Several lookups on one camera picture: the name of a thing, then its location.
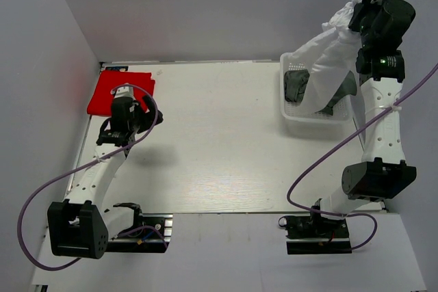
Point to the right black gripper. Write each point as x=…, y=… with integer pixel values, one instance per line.
x=365, y=7

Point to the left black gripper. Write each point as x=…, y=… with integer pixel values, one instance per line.
x=151, y=114

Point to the white t shirt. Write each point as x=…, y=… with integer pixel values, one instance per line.
x=328, y=57

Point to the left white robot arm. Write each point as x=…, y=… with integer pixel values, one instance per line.
x=80, y=226

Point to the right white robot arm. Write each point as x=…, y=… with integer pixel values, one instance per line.
x=383, y=172

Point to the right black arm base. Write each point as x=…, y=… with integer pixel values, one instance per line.
x=313, y=235

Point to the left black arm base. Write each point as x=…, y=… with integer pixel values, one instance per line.
x=153, y=238

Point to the folded red t shirt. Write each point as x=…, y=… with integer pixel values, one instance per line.
x=100, y=103

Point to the blue label sticker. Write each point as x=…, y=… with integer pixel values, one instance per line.
x=117, y=68

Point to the grey t shirt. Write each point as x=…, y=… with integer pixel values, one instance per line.
x=295, y=83

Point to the white plastic basket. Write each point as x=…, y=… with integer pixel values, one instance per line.
x=316, y=126

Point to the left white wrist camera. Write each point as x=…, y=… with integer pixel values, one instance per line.
x=124, y=90

